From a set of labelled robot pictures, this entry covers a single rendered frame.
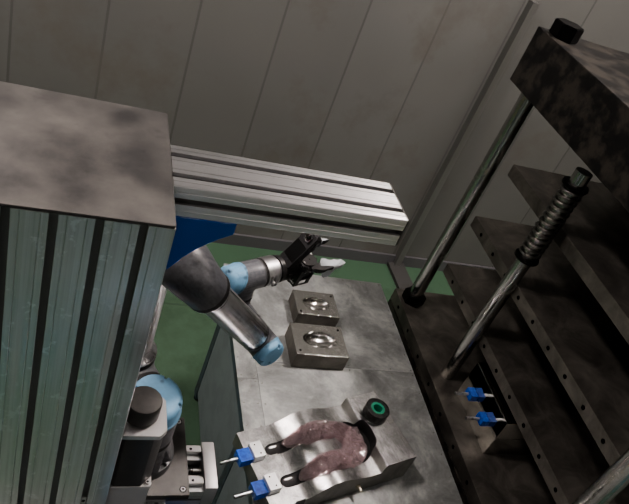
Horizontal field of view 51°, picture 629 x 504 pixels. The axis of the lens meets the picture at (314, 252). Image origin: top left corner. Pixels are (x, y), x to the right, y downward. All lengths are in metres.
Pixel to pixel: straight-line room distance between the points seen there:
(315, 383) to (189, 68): 1.80
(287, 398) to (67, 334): 1.48
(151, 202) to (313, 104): 2.92
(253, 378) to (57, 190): 1.60
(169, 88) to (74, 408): 2.69
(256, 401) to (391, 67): 2.08
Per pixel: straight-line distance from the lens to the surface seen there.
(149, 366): 1.59
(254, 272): 1.59
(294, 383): 2.30
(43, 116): 0.86
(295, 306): 2.50
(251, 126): 3.63
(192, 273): 1.25
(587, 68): 2.19
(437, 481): 2.30
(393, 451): 2.13
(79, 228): 0.72
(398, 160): 3.97
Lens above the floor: 2.46
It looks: 35 degrees down
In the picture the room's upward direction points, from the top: 23 degrees clockwise
